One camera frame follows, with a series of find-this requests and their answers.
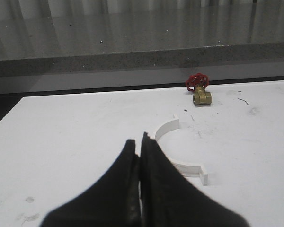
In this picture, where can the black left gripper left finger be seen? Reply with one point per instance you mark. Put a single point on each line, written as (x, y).
(112, 201)

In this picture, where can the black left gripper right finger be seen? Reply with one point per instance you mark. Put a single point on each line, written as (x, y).
(170, 200)

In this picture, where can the white half pipe clamp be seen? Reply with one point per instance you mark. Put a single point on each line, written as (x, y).
(196, 170)

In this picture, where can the brass valve with red handle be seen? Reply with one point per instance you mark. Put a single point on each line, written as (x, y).
(197, 84)

